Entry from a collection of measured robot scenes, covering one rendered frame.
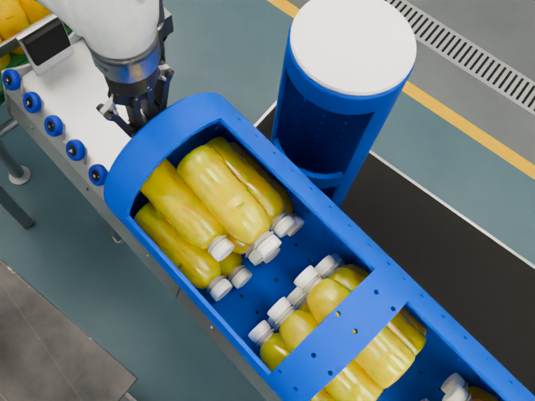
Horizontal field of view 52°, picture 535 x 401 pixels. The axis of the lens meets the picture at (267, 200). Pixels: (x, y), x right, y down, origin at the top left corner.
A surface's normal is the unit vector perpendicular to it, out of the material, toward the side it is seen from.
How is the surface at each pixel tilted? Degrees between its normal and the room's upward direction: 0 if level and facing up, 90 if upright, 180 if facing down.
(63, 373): 4
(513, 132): 0
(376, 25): 0
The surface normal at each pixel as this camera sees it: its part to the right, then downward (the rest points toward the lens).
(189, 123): 0.18, -0.47
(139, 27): 0.62, 0.75
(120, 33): 0.27, 0.91
